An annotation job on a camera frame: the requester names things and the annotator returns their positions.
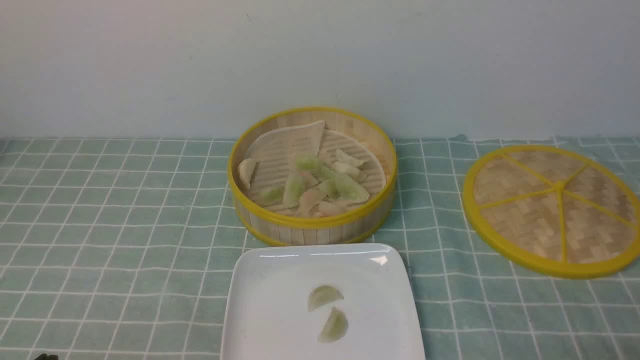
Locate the green white checkered tablecloth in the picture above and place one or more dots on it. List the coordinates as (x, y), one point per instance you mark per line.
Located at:
(124, 249)

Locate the green dumpling on plate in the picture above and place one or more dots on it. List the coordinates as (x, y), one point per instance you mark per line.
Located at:
(323, 295)
(335, 327)

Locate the small green dumpling front left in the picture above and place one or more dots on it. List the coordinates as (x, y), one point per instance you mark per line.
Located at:
(270, 195)

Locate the white dumpling at back right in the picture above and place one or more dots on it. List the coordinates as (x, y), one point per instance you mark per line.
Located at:
(348, 159)

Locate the round bamboo steamer lid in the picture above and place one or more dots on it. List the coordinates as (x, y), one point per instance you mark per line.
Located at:
(553, 211)

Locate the green dumpling upper on plate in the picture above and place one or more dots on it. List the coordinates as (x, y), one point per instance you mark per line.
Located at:
(323, 295)

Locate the round bamboo steamer basket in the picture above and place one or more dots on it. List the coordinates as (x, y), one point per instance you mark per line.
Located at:
(275, 142)

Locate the green dumpling at back centre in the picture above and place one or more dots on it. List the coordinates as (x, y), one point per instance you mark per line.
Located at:
(308, 163)

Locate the pale white dumpling at left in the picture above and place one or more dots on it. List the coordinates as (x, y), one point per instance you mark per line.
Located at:
(245, 171)

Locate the white square plate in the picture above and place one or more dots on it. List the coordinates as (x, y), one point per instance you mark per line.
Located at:
(266, 315)

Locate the large green dumpling in steamer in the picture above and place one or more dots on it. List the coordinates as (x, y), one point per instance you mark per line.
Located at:
(349, 190)

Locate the green dumpling lower on plate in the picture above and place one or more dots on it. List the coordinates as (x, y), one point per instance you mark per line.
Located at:
(335, 327)

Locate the pink dumpling in steamer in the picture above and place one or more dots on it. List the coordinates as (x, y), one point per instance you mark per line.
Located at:
(309, 199)

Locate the pale green dumpling centre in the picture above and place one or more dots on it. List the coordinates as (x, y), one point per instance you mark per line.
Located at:
(295, 186)

